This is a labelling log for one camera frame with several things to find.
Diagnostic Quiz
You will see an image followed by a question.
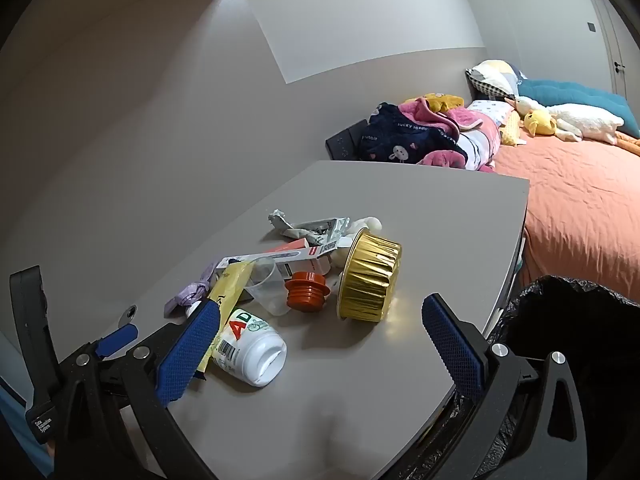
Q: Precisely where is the black wall socket panel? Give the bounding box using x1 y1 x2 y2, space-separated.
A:
325 129 357 161
350 120 372 153

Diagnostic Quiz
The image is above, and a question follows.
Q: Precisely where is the orange bed sheet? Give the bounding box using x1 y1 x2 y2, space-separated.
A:
492 125 640 306

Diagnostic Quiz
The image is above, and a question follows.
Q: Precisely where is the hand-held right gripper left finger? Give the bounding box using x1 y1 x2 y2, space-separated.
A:
50 300 222 480

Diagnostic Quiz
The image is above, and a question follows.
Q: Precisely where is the small orange box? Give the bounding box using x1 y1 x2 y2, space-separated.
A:
264 238 310 255

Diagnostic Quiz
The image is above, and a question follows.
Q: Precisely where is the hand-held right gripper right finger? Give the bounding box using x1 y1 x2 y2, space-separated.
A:
395 293 590 480

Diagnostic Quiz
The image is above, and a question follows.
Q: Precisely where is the white plastic bottle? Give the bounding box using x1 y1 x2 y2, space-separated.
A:
211 308 288 387

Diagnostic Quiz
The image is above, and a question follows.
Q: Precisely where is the yellow snack packet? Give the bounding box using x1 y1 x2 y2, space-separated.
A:
199 261 256 380

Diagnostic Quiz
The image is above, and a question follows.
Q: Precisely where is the orange plastic screw cap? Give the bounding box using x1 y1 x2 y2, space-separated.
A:
285 271 332 313

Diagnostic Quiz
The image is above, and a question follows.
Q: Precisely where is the teal cushion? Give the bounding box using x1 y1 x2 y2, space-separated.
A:
516 79 640 139

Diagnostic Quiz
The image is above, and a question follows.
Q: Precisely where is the crumpled silver wrapper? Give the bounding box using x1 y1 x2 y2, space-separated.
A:
267 207 351 247

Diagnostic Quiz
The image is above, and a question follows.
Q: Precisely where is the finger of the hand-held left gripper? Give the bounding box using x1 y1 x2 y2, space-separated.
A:
94 324 139 359

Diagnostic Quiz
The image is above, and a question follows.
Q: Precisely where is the white door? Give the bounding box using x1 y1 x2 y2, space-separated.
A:
582 0 638 103

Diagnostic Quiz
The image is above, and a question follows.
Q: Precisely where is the gold foil baking cup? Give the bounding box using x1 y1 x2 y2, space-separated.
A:
336 227 403 322

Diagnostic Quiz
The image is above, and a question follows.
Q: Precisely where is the yellow duck plush toy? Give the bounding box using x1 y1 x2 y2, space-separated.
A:
522 110 558 137

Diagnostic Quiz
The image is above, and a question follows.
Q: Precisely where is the yellow plush garment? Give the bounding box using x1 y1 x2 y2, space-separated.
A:
424 92 466 114

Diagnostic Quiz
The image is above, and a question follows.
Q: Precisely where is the white thermometer box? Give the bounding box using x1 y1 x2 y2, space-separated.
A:
217 237 333 280

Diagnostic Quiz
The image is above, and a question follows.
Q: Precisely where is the white goose plush toy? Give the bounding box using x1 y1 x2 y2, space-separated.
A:
505 97 626 144

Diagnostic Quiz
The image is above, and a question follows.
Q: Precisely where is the checked patchwork pillow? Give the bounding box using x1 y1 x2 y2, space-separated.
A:
465 60 522 102

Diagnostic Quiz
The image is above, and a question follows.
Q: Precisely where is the black trash bag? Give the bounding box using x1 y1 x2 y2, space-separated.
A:
420 275 640 480

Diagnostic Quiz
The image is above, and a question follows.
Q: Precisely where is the pink fleece garment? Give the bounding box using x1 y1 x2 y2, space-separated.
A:
397 95 502 174

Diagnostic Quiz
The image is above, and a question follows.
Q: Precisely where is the yellow dotted pillow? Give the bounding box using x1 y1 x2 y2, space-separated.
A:
500 110 522 147

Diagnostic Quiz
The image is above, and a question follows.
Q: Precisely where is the knotted purple plastic bag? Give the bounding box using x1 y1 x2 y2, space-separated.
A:
164 262 217 317

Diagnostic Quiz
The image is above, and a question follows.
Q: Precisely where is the white tissue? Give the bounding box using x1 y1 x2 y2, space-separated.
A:
331 216 383 267

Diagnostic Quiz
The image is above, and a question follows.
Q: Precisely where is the clear plastic cup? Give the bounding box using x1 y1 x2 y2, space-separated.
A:
242 262 294 317

